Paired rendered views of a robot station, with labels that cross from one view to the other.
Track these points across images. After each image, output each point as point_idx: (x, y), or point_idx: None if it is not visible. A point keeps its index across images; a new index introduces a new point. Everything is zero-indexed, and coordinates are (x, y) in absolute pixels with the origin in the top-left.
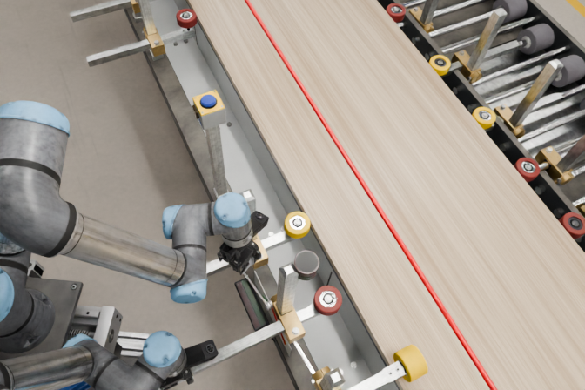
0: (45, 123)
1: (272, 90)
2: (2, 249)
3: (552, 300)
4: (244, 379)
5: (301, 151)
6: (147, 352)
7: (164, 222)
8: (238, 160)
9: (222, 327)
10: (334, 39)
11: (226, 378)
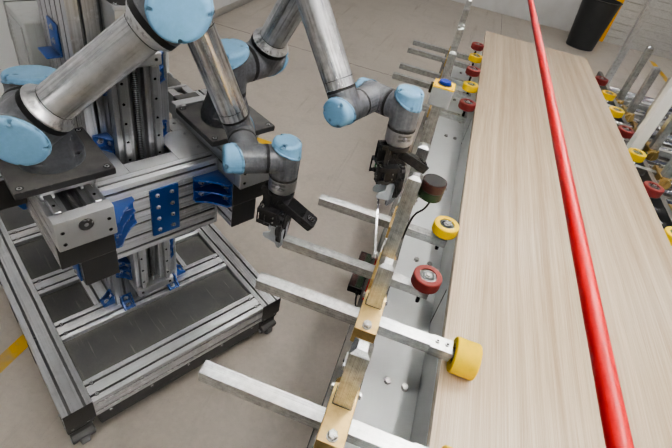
0: None
1: (497, 160)
2: (259, 42)
3: None
4: (299, 394)
5: (490, 197)
6: (278, 136)
7: (358, 79)
8: (432, 208)
9: (318, 346)
10: (577, 169)
11: (288, 381)
